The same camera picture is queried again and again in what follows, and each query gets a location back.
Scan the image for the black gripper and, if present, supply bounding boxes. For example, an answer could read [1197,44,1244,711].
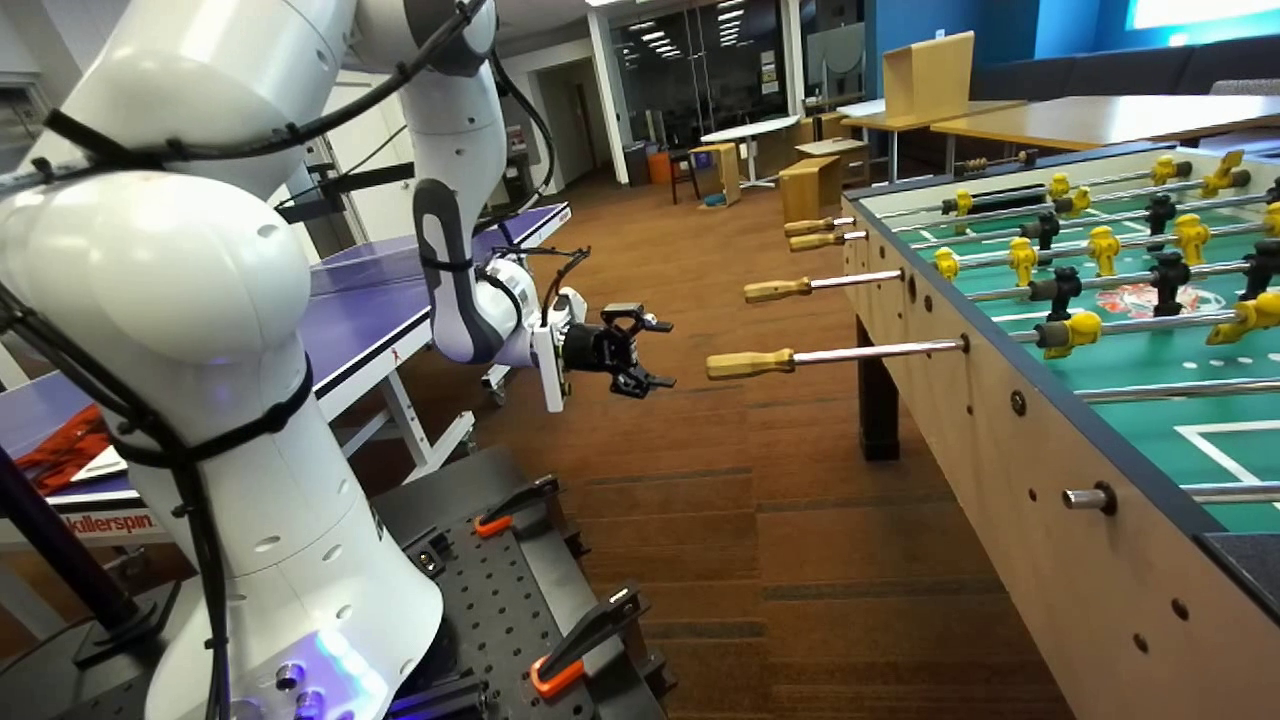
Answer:
[562,303,671,401]

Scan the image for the rod with wooden handle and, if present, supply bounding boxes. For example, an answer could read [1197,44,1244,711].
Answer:
[740,245,1280,308]
[701,284,1280,383]

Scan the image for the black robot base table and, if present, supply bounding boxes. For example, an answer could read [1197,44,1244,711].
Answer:
[0,443,674,720]

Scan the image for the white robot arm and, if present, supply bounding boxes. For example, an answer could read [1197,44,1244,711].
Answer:
[0,0,654,720]

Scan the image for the foosball table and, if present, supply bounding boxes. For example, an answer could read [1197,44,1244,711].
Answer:
[846,150,1280,720]

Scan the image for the orange clamp far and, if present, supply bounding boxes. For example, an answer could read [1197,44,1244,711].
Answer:
[473,478,559,539]

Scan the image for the orange clamp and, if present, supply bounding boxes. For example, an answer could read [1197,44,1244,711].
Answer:
[473,478,559,539]
[528,588,640,701]

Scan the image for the cardboard box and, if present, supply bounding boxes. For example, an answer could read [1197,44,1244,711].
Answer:
[774,156,838,222]

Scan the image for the orange clamp near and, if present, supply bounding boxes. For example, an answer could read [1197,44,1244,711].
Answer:
[528,588,640,701]

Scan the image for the purple ping pong table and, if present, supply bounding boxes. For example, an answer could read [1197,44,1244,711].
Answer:
[0,195,577,511]

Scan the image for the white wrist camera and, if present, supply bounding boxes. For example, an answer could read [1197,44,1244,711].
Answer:
[533,290,588,414]

